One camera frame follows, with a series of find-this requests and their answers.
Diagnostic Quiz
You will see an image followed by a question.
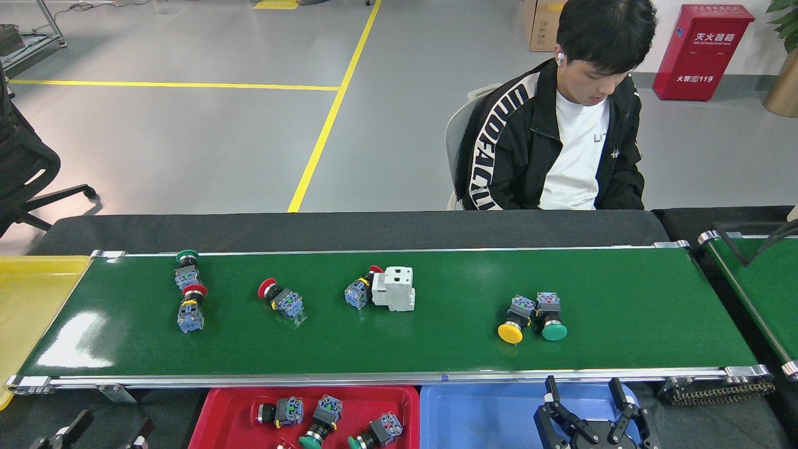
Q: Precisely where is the red plastic tray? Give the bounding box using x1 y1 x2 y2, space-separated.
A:
187 387 420 449

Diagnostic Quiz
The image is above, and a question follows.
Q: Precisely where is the person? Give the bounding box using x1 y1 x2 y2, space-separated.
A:
455 0 657 211

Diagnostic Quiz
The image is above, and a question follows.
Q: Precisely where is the black conveyor drive chain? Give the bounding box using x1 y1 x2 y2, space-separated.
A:
660 377 777 406

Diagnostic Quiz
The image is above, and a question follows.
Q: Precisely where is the yellow plastic tray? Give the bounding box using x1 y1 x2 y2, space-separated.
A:
0 256 91 412

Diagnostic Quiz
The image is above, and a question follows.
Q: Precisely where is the red fire extinguisher box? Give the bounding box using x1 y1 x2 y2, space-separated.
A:
653 4 755 102

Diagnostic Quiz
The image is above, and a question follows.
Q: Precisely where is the metal rack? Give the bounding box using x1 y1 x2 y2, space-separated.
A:
0 0 67 69

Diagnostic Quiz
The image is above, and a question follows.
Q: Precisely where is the green conveyor belt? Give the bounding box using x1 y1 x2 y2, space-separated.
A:
698 231 798 381
5 240 772 397

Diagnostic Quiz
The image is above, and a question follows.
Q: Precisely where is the black cable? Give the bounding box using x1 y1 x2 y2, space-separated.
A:
714 220 798 266

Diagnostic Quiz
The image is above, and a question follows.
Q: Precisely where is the white circuit breaker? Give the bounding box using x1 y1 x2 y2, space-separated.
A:
372 266 416 312

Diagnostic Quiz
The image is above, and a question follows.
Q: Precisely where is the cardboard box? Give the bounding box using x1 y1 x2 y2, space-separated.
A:
522 0 568 52

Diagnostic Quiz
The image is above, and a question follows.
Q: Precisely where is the grey chair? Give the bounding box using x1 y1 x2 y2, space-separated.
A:
445 83 502 211

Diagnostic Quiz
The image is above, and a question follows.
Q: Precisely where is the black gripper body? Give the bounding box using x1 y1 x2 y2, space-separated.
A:
570 421 624 449

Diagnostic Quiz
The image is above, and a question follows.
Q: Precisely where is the gold plant pot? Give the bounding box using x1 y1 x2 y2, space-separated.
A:
764 53 798 118

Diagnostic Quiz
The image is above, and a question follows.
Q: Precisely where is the yellow push button switch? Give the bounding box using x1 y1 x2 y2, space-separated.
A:
498 295 537 345

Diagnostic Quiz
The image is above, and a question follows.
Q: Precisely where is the blue plastic tray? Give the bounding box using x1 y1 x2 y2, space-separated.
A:
420 382 643 449

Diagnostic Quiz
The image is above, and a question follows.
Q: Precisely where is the red push button switch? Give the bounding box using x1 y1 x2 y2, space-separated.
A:
177 284 208 333
257 278 304 319
345 265 384 311
251 397 304 428

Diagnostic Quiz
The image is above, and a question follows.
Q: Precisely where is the black office chair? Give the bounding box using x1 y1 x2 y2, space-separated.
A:
0 62 99 238

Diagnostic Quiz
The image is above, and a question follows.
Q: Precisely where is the green leafy plant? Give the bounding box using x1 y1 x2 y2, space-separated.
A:
766 0 798 54

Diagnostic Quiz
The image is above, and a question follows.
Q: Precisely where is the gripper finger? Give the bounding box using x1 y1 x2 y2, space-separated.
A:
608 377 652 449
128 418 153 449
28 408 94 449
534 375 590 449

